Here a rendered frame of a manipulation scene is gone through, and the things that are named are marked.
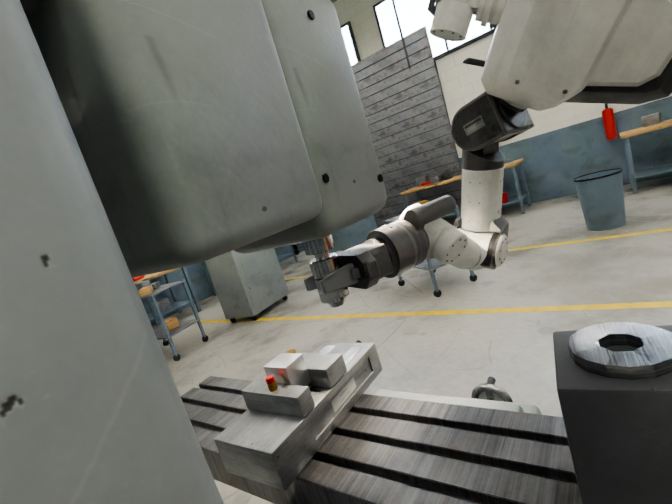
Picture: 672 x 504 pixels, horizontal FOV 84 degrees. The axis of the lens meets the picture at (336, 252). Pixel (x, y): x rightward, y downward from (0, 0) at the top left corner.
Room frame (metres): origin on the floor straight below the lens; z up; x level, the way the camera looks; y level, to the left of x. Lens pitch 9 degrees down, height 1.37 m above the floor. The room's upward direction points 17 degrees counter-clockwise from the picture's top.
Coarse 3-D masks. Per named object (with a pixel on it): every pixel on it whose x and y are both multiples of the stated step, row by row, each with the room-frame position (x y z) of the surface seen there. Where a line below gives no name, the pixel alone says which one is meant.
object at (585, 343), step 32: (576, 352) 0.34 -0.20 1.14; (608, 352) 0.33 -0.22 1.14; (640, 352) 0.32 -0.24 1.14; (576, 384) 0.32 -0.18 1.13; (608, 384) 0.30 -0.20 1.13; (640, 384) 0.29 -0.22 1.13; (576, 416) 0.31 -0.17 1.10; (608, 416) 0.30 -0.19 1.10; (640, 416) 0.29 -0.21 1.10; (576, 448) 0.32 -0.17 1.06; (608, 448) 0.30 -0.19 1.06; (640, 448) 0.29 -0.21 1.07; (608, 480) 0.31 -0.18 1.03; (640, 480) 0.29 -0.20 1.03
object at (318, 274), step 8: (336, 264) 0.56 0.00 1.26; (312, 272) 0.57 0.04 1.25; (320, 272) 0.56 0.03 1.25; (328, 272) 0.55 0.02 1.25; (320, 288) 0.56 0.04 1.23; (344, 288) 0.56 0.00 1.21; (320, 296) 0.57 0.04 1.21; (328, 296) 0.56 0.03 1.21; (336, 296) 0.55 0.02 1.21; (344, 296) 0.56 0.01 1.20
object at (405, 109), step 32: (416, 32) 7.83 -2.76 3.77; (384, 64) 8.33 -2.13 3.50; (416, 64) 7.92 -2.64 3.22; (384, 96) 8.44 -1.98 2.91; (416, 96) 8.02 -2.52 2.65; (384, 128) 8.55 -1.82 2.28; (416, 128) 8.13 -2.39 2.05; (448, 128) 7.73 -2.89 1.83; (384, 160) 8.69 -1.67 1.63; (416, 160) 8.24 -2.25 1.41; (448, 160) 7.82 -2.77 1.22; (448, 192) 7.90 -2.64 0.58
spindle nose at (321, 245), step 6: (312, 240) 0.55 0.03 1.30; (318, 240) 0.55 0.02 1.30; (324, 240) 0.56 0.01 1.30; (330, 240) 0.56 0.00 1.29; (306, 246) 0.56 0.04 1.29; (312, 246) 0.56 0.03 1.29; (318, 246) 0.55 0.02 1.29; (324, 246) 0.55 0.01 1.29; (330, 246) 0.56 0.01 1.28; (306, 252) 0.57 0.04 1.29; (312, 252) 0.56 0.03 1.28; (318, 252) 0.55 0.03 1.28
